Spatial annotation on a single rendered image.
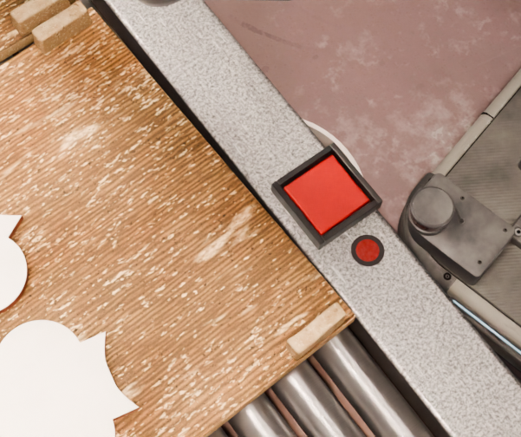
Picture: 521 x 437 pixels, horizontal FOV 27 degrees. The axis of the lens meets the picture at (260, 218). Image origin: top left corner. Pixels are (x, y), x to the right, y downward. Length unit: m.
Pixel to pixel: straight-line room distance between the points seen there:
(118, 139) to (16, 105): 0.10
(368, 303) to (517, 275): 0.80
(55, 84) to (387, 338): 0.40
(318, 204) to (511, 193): 0.85
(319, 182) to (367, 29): 1.20
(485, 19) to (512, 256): 0.64
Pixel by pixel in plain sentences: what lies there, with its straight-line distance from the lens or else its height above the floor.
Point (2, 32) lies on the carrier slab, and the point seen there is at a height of 0.94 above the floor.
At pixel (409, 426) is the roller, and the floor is 0.92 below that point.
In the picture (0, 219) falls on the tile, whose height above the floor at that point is 0.95.
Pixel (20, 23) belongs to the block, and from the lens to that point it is 1.09.
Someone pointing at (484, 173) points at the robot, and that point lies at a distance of 1.84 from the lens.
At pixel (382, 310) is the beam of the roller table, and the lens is 1.02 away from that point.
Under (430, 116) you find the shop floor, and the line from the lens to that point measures 2.14.
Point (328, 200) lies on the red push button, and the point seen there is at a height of 0.93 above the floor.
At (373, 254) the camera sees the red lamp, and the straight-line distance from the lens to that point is 1.03.
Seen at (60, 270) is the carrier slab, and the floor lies 0.94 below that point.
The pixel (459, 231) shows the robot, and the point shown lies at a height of 0.28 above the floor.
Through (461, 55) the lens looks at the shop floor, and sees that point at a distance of 2.22.
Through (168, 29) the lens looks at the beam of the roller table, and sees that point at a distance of 1.13.
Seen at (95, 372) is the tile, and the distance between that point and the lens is 0.97.
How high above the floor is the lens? 1.88
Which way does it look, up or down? 69 degrees down
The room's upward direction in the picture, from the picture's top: 6 degrees clockwise
